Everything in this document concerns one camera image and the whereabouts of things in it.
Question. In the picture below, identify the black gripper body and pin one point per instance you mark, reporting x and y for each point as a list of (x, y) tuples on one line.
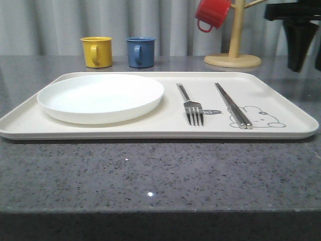
[(300, 10)]

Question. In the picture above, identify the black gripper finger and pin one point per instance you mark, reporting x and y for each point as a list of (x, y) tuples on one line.
[(299, 36)]

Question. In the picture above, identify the silver metal fork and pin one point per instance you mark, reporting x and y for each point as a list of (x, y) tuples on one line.
[(193, 110)]

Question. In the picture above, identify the white round plate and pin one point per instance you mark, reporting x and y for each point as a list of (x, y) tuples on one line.
[(101, 99)]

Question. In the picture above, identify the wooden mug tree stand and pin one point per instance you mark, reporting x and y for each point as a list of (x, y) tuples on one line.
[(234, 59)]

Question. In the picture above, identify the cream rabbit print tray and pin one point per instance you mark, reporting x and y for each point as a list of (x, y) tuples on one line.
[(272, 115)]

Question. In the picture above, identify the red mug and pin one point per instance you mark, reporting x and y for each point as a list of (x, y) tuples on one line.
[(212, 12)]

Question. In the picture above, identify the blue mug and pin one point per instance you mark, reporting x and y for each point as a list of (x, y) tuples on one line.
[(140, 51)]

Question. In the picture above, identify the yellow mug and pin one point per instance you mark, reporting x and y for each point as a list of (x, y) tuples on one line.
[(97, 51)]

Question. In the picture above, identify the grey curtain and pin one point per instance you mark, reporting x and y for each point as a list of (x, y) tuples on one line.
[(56, 27)]

